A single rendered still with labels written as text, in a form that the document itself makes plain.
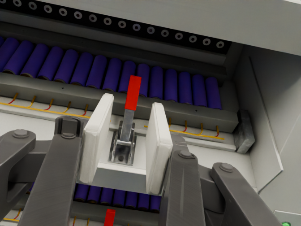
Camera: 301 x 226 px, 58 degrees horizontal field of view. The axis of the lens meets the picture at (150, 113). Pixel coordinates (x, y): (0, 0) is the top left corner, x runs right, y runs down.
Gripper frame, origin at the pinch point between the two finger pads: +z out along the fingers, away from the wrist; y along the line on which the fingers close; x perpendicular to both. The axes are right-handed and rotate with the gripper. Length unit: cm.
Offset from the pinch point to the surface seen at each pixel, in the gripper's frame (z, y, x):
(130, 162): 11.3, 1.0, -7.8
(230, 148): 14.6, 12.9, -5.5
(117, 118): 16.7, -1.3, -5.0
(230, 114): 17.2, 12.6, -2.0
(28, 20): 25.3, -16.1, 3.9
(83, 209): 19.5, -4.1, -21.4
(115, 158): 11.4, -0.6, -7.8
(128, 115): 11.8, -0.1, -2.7
